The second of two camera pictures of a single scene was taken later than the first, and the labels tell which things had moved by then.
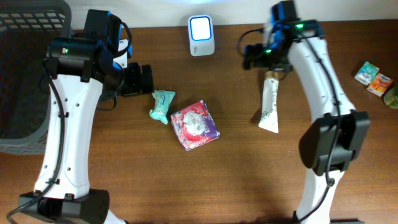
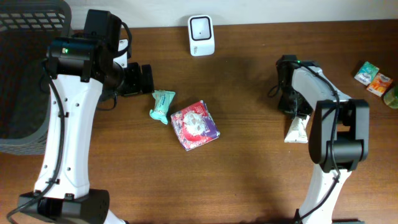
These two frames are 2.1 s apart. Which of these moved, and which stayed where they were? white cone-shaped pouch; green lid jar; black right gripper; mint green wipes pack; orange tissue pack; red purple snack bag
Moved: white cone-shaped pouch; black right gripper
Stayed: green lid jar; mint green wipes pack; orange tissue pack; red purple snack bag
